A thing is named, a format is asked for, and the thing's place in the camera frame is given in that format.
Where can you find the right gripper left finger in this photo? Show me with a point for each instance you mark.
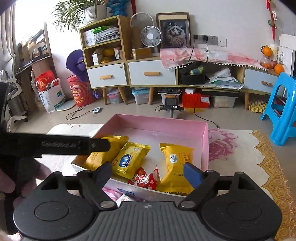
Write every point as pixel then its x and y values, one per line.
pixel 92 182

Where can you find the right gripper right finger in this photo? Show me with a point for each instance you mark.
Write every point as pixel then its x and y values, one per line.
pixel 203 183

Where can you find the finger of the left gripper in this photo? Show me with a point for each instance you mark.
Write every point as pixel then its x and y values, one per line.
pixel 99 145

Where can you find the plain yellow pastry packet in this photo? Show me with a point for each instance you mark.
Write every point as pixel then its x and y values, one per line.
pixel 96 159

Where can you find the pink snack packet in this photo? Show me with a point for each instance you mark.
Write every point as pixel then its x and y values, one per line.
pixel 114 195

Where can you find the yellow pastry packet with logo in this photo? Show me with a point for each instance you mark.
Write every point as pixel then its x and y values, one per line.
pixel 176 156

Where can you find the yellow blue-label snack packet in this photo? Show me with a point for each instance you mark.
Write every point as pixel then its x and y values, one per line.
pixel 129 159

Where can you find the small red snack packet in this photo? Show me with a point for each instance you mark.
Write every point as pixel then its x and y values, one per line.
pixel 144 180

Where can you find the person's left hand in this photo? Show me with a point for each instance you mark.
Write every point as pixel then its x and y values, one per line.
pixel 8 185

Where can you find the white office chair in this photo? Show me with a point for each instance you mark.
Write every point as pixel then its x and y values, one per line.
pixel 15 107

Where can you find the floral tablecloth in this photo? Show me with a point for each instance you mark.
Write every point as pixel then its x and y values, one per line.
pixel 229 151

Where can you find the pink cardboard box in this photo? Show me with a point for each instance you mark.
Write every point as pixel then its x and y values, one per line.
pixel 153 131

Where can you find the red cylindrical tin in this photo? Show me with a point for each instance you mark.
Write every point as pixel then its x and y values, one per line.
pixel 81 91

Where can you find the white paper shopping bag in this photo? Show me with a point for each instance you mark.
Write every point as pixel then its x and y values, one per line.
pixel 50 91

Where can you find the red storage box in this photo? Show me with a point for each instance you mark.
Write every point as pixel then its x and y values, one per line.
pixel 195 100

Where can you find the purple plush toy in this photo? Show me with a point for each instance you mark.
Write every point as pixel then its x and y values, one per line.
pixel 75 63

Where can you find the low wooden tv cabinet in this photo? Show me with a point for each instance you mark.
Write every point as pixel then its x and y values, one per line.
pixel 150 73

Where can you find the blue plastic stool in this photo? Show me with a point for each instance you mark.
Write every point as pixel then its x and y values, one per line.
pixel 282 117

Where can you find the wooden shelf cabinet with drawer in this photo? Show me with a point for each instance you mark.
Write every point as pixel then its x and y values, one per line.
pixel 107 46

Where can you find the pink floral cloth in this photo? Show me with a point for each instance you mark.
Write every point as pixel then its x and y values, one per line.
pixel 180 57

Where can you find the small white desk fan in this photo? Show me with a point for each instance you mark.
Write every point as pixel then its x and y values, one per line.
pixel 151 37

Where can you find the potted green plant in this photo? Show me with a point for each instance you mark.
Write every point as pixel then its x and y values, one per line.
pixel 70 14

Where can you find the framed cat picture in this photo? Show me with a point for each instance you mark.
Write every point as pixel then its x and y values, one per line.
pixel 175 28

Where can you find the camera on small tripod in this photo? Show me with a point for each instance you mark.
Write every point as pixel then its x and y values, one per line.
pixel 171 105

